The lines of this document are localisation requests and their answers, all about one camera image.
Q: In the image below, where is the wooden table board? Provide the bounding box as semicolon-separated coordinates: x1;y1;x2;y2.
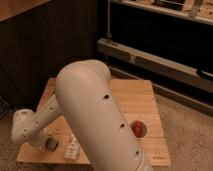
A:
17;79;171;166

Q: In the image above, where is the white cup with red item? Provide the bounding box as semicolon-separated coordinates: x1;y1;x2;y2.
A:
130;120;147;139

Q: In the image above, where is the white tube bottle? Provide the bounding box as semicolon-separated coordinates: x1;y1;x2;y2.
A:
64;135;80;160

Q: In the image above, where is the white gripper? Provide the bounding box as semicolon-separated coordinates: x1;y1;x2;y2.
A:
29;132;53;151

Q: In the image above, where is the grey metal rail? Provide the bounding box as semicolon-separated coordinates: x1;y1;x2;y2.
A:
97;38;213;93

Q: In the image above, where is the vertical metal pole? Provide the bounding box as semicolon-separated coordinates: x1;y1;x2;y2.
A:
107;0;111;42

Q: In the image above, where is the wooden shelf with items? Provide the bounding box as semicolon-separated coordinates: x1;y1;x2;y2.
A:
111;0;213;26

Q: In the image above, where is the dark eraser block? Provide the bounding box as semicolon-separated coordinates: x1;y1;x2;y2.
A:
46;138;59;151

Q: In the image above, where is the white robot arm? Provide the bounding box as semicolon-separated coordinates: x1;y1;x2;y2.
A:
11;60;153;171

